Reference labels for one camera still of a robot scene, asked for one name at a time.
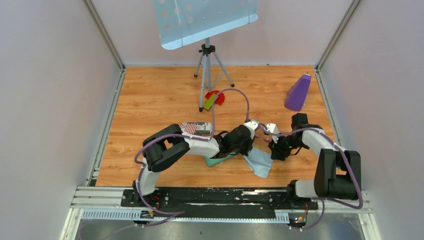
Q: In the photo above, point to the light blue perforated board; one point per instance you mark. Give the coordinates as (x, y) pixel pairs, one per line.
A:
(183, 22)

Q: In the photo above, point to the grey glasses case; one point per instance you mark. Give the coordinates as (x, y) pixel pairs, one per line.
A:
(215, 161)

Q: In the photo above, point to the white slotted cable duct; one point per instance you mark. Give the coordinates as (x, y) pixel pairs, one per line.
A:
(140, 215)

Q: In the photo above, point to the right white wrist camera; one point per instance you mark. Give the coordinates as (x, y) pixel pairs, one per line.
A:
(273, 131)

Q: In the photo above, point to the blue cleaning cloth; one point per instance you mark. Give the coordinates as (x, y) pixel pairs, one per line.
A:
(259, 162)

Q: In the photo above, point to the green rectangular block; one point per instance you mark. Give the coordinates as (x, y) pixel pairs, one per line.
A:
(209, 102)

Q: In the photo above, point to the striped printed glasses pouch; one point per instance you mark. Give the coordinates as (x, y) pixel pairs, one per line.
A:
(196, 128)

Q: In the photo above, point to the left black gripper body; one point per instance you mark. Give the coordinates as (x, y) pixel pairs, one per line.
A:
(244, 148)

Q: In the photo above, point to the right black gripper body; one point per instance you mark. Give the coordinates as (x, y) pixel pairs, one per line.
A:
(283, 147)

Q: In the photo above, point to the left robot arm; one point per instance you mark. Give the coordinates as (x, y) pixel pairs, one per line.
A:
(161, 150)

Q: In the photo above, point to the red curved plastic piece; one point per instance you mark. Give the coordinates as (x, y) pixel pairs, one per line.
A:
(219, 100)

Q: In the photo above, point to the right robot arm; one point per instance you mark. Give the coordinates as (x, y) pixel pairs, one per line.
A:
(338, 171)

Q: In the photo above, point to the grey tripod stand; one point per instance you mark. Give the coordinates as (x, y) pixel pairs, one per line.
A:
(204, 62)

